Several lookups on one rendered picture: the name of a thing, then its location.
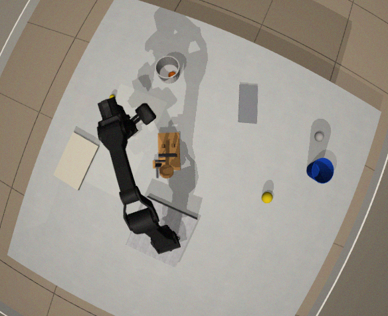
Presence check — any grey cylindrical cup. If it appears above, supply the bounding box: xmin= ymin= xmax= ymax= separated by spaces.
xmin=155 ymin=56 xmax=180 ymax=84

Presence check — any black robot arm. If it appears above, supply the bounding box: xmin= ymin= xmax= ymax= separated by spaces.
xmin=97 ymin=96 xmax=181 ymax=254

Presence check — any small white ball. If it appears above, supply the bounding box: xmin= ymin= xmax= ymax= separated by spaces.
xmin=315 ymin=132 xmax=324 ymax=141

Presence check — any beige flat rectangular block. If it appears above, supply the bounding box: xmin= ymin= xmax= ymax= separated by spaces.
xmin=54 ymin=132 xmax=99 ymax=191

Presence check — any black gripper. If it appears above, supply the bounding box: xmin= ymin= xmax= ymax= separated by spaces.
xmin=124 ymin=103 xmax=156 ymax=139

